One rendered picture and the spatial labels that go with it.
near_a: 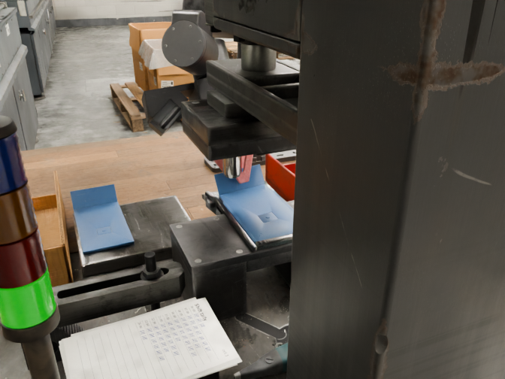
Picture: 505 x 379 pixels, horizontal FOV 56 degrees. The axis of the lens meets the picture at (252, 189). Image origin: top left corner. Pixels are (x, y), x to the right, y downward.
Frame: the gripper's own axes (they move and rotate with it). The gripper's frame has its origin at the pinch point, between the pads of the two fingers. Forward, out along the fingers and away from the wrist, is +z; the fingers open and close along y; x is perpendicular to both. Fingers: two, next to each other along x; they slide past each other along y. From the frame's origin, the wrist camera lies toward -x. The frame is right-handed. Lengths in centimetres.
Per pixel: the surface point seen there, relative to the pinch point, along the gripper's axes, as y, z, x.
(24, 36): -414, -193, -46
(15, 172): 32.6, -2.5, -24.0
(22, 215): 31.3, 0.1, -24.4
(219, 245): 10.7, 7.5, -7.6
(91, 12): -971, -453, 65
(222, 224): 6.7, 5.4, -5.8
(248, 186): 0.5, 1.5, 0.8
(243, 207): 4.9, 4.2, -1.9
